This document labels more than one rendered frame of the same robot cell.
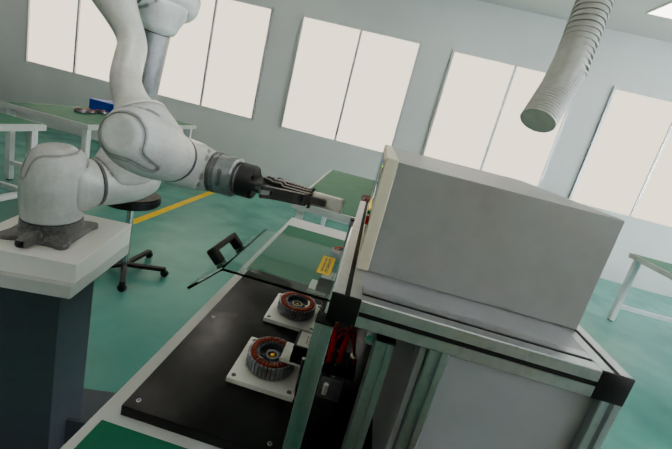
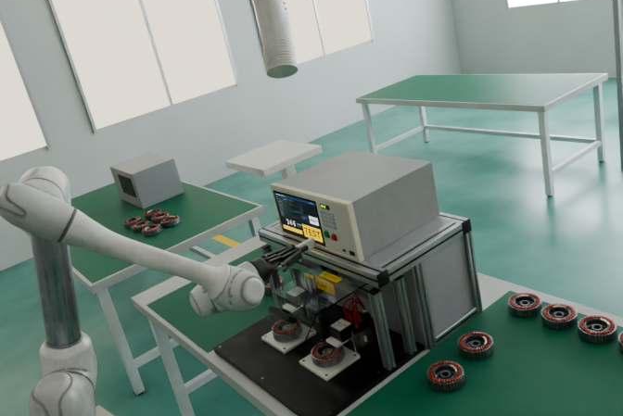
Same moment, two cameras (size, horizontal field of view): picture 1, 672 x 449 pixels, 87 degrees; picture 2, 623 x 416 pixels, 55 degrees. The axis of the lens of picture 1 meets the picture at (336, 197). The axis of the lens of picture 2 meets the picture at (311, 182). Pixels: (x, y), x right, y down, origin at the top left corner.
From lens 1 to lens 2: 1.42 m
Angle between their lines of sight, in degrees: 37
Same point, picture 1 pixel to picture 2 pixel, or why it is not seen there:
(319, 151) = not seen: outside the picture
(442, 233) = (381, 218)
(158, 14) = not seen: hidden behind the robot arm
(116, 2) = (94, 229)
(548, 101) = (283, 54)
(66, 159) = (74, 382)
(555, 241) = (416, 187)
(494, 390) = (438, 260)
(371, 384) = (402, 300)
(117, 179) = (90, 371)
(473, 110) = (113, 30)
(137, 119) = (254, 277)
